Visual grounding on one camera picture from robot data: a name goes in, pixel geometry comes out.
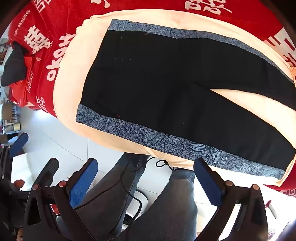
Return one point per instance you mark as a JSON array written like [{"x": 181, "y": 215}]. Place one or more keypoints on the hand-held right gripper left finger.
[{"x": 82, "y": 183}]

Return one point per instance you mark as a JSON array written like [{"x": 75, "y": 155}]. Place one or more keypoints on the black pants with patterned stripes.
[{"x": 161, "y": 81}]

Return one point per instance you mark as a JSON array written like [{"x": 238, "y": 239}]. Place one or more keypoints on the dark cloth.
[{"x": 13, "y": 67}]

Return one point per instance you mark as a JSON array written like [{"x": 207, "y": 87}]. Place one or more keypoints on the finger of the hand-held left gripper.
[
  {"x": 19, "y": 143},
  {"x": 49, "y": 170}
]

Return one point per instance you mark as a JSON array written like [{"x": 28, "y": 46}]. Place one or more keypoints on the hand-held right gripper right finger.
[{"x": 208, "y": 183}]

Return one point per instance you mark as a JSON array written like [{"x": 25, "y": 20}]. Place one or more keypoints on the beige chair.
[{"x": 7, "y": 111}]

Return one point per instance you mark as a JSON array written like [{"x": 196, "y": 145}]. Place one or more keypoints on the person's leg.
[
  {"x": 111, "y": 185},
  {"x": 171, "y": 204}
]

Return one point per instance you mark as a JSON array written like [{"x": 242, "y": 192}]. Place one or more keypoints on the person's left leg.
[{"x": 111, "y": 185}]

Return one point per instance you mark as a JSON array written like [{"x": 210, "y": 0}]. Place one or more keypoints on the red printed blanket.
[{"x": 69, "y": 14}]

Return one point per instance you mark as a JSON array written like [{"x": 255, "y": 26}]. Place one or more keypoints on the person's right leg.
[{"x": 171, "y": 204}]

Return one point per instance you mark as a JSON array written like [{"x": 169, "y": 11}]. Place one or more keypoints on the white sneaker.
[{"x": 143, "y": 198}]

